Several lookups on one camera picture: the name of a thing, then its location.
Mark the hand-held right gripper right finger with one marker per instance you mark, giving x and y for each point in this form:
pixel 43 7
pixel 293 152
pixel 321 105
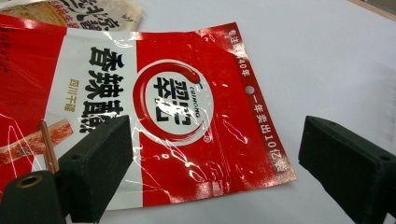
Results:
pixel 348 168

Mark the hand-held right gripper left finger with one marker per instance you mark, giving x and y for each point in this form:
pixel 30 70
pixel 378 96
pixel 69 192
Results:
pixel 96 168

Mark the red seasoning packet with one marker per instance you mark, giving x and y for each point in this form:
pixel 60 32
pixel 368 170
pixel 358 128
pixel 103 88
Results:
pixel 174 53

